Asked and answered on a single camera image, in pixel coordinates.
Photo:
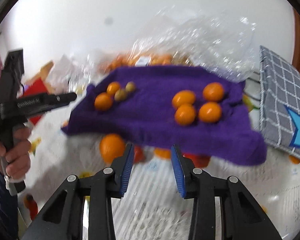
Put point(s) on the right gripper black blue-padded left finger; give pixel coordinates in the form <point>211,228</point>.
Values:
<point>62,215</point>

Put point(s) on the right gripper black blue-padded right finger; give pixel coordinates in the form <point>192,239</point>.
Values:
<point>242,217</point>

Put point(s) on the person's left hand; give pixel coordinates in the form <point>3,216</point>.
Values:
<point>18,157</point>

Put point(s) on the red package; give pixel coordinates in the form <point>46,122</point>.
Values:
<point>32,91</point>

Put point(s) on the small orange lower left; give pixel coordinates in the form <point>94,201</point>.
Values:
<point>103,102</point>

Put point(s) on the small orange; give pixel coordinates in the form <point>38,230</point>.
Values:
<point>113,87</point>
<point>103,102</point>

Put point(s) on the small orange upper left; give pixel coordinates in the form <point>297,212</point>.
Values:
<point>113,87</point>

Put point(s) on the small green-yellow fruit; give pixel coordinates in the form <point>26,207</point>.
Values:
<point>120,95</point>

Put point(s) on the round orange lower right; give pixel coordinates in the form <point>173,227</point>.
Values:
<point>210,112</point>

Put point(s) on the round orange lower middle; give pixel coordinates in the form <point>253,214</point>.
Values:
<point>185,115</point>

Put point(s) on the purple towel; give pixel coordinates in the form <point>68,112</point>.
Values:
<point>146,118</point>

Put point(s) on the large round orange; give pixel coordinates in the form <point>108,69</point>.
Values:
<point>213,92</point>

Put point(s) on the grey checked cushion blue star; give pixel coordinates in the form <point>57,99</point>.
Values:
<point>280,102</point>

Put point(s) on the oval orange kumquat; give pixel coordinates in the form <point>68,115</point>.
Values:
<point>183,97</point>

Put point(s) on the clear plastic fruit bag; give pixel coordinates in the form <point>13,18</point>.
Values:
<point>221,44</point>

